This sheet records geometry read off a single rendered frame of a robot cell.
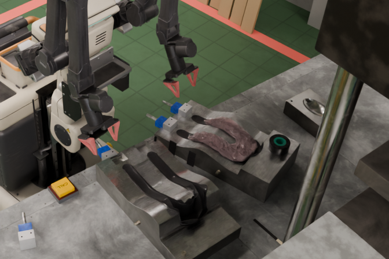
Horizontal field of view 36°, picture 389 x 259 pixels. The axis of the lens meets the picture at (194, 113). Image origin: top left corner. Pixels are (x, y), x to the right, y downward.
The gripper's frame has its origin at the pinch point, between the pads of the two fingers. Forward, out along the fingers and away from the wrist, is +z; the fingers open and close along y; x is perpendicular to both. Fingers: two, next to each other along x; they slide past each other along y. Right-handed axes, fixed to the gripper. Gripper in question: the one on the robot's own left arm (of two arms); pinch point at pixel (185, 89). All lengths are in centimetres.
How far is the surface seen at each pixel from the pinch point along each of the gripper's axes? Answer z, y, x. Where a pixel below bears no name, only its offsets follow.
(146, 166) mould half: 14.3, -32.5, -4.0
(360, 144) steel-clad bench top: 45, 44, -44
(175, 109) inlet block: 9.7, 0.0, 9.6
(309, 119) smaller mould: 29, 35, -29
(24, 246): 17, -81, 6
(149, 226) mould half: 24, -51, -20
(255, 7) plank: 34, 184, 108
